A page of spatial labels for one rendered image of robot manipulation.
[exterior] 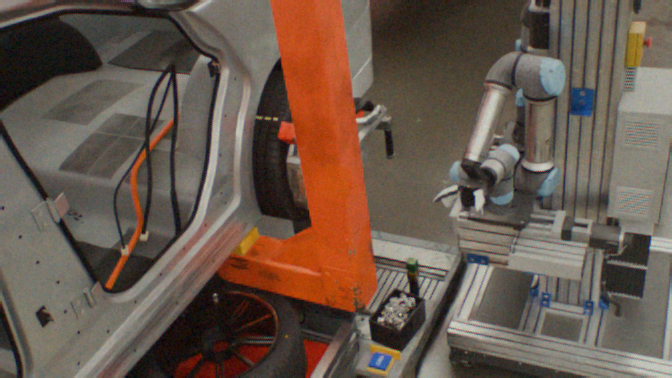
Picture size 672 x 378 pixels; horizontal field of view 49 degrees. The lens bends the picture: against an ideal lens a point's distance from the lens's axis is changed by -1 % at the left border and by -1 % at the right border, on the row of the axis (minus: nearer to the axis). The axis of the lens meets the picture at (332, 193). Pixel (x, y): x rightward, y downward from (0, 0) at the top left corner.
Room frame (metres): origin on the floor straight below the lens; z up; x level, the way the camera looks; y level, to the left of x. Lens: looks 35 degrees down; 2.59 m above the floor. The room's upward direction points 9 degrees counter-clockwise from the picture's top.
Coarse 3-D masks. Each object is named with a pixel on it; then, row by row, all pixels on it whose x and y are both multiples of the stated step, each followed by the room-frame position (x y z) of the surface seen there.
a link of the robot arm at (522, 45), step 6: (528, 6) 2.68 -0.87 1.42; (522, 12) 2.71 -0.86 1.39; (528, 12) 2.67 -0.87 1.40; (522, 18) 2.71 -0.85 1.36; (528, 18) 2.67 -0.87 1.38; (522, 24) 2.78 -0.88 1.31; (528, 24) 2.69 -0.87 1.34; (522, 30) 2.79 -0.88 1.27; (528, 30) 2.75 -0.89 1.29; (522, 36) 2.83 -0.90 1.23; (528, 36) 2.78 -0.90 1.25; (516, 42) 2.94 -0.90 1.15; (522, 42) 2.87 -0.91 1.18; (528, 42) 2.83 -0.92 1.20; (516, 48) 2.92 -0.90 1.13; (522, 48) 2.89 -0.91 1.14
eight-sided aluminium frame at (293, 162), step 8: (296, 144) 2.62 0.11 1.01; (288, 152) 2.60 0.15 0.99; (296, 152) 2.61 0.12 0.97; (288, 160) 2.57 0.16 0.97; (296, 160) 2.56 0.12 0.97; (288, 168) 2.57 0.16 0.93; (296, 168) 2.55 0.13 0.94; (296, 176) 2.59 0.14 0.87; (296, 184) 2.58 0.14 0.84; (296, 192) 2.57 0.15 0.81; (304, 192) 2.54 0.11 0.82; (296, 200) 2.56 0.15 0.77; (304, 200) 2.55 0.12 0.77; (304, 208) 2.57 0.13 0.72
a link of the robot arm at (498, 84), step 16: (496, 64) 2.23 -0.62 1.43; (512, 64) 2.18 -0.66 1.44; (496, 80) 2.19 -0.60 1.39; (496, 96) 2.16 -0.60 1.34; (480, 112) 2.15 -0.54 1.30; (496, 112) 2.14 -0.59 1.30; (480, 128) 2.11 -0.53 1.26; (480, 144) 2.08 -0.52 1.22; (480, 160) 2.05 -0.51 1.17; (464, 176) 2.03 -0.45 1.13
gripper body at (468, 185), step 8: (488, 168) 1.89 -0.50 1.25; (488, 176) 1.88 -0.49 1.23; (496, 176) 1.87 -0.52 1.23; (464, 184) 1.84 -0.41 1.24; (472, 184) 1.83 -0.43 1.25; (480, 184) 1.81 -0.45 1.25; (488, 184) 1.87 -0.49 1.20; (464, 192) 1.83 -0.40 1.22; (472, 192) 1.80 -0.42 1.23; (488, 192) 1.84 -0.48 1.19; (464, 200) 1.83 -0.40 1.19; (472, 200) 1.81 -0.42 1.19; (488, 200) 1.82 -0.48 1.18
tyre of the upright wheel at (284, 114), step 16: (272, 80) 2.89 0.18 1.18; (272, 96) 2.78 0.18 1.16; (256, 112) 2.74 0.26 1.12; (272, 112) 2.70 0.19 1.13; (288, 112) 2.69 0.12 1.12; (256, 128) 2.67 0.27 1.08; (272, 128) 2.64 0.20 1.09; (256, 144) 2.63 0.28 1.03; (272, 144) 2.60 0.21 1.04; (256, 160) 2.61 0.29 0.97; (272, 160) 2.57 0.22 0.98; (256, 176) 2.59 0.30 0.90; (272, 176) 2.55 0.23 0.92; (256, 192) 2.59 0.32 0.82; (272, 192) 2.55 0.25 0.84; (288, 192) 2.59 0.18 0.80; (272, 208) 2.59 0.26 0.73; (288, 208) 2.57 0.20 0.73
